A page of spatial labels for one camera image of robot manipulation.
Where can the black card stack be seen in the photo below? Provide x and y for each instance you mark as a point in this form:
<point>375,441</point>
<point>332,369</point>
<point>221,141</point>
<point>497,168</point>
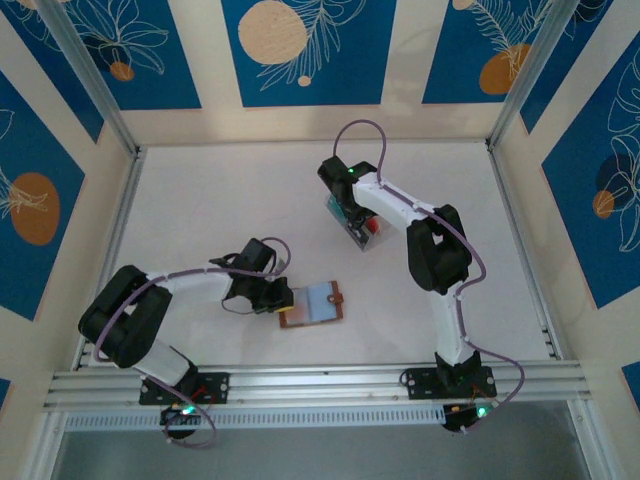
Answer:
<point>361,241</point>

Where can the white red-circle card stack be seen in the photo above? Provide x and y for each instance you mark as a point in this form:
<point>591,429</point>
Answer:
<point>378,230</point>

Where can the clear acrylic card stand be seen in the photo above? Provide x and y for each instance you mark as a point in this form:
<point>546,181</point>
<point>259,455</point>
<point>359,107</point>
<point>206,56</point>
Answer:
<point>382,240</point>

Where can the brown leather card holder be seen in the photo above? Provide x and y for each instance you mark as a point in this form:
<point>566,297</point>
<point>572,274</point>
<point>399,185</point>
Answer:
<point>320,300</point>

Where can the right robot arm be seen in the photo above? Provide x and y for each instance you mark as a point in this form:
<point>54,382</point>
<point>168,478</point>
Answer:
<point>380,202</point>

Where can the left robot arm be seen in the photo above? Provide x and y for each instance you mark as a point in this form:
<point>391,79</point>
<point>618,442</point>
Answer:
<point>195,287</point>

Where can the left controller board green light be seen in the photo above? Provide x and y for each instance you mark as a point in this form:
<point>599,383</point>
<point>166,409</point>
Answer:
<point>175,415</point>

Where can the controller board green light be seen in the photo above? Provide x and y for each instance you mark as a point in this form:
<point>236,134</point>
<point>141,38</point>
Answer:
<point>175,415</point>
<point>460,420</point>

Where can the right controller board green light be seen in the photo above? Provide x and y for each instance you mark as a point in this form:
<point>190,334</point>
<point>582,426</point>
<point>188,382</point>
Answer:
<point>460,420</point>

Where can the aluminium cross rail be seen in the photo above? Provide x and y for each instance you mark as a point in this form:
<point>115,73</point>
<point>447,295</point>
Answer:
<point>320,385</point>

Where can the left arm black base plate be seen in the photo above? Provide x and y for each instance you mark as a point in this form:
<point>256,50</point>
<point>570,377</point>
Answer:
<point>220,387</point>

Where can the aluminium side rail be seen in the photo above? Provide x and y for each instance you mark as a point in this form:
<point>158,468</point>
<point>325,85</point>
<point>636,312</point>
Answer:
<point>526,250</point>
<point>125,200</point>

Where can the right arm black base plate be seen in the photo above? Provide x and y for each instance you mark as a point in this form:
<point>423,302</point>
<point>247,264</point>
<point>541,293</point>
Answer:
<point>417,382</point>

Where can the aluminium frame post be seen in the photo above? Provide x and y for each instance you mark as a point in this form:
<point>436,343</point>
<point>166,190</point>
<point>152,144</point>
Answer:
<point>532,70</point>
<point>90,70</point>

